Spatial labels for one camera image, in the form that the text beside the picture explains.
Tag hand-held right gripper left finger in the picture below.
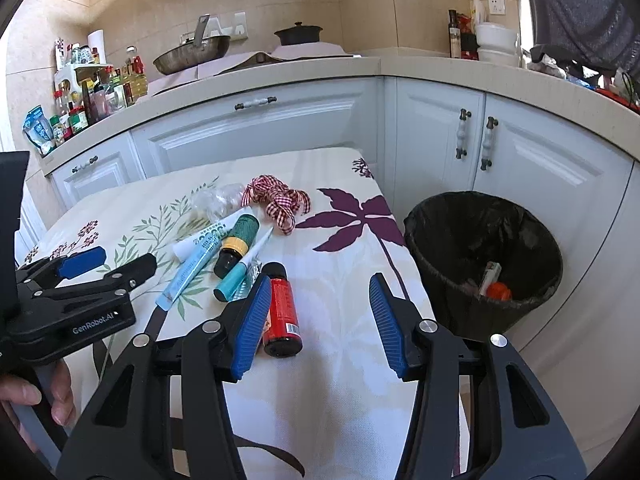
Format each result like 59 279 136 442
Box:
54 274 273 480

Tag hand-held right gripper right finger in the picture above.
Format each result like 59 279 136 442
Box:
368 273 588 480

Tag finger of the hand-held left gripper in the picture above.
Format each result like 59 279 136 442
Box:
15 246 107 289
29 253 158 307

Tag red plastic bottle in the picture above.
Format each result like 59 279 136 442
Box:
260 261 304 359

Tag black bag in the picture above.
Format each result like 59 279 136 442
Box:
403 191 564 343

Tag clear plastic bag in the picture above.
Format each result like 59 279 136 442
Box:
190 182 251 223

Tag red white checkered ribbon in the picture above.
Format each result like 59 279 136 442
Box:
241 174 312 236

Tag person's left hand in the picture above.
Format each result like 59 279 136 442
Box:
0 360 77 453

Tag teal tube white nozzle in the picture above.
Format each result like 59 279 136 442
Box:
214 225 276 303

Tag light blue squeeze tube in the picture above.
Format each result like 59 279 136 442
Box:
155 247 223 311

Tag white squeeze tube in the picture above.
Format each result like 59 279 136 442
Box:
172 208 242 262

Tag small white drawer front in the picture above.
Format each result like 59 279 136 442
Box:
50 132 146 211

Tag floral tablecloth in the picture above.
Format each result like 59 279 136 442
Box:
15 146 471 480

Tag dark bottle green label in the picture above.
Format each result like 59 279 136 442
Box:
213 213 260 279

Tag small white packet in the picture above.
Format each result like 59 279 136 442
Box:
477 261 502 297

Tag blue white snack bag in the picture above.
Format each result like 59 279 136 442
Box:
22 106 56 156

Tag cluster of condiment bottles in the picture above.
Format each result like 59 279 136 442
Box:
50 37 151 142

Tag white cabinet door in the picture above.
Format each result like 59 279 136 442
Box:
385 77 486 221
472 95 636 351

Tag white spice rack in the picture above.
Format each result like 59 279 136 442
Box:
54 62 115 93

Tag wide white drawer front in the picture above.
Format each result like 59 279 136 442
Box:
131 77 381 181

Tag white paper towel roll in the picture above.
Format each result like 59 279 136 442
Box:
87 29 107 65

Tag steel wok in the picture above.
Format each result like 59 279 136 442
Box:
152 14 232 76

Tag beige kitchen countertop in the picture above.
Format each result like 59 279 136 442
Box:
37 55 640 178

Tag pink stove cover cloth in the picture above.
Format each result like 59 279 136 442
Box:
150 42 363 96

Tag black lidded pot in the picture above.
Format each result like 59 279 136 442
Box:
274 21 323 47

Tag dark glass oil bottle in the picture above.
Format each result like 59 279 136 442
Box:
448 9 461 58

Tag red food packets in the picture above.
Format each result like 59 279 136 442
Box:
459 14 478 58

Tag pile of mixed small items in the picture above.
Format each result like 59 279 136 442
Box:
530 55 640 113

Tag dark grey speckled cloth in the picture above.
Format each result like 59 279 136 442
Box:
520 0 640 73

